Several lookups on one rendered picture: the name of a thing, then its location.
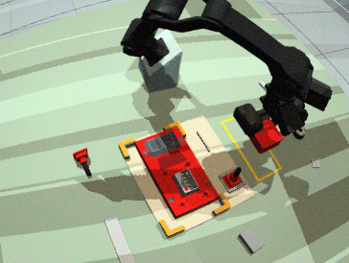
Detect white flat bar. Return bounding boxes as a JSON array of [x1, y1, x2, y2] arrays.
[[105, 216, 135, 263]]

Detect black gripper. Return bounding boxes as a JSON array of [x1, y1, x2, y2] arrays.
[[233, 82, 305, 138]]

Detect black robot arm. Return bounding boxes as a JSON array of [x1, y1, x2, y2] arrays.
[[120, 0, 333, 136]]

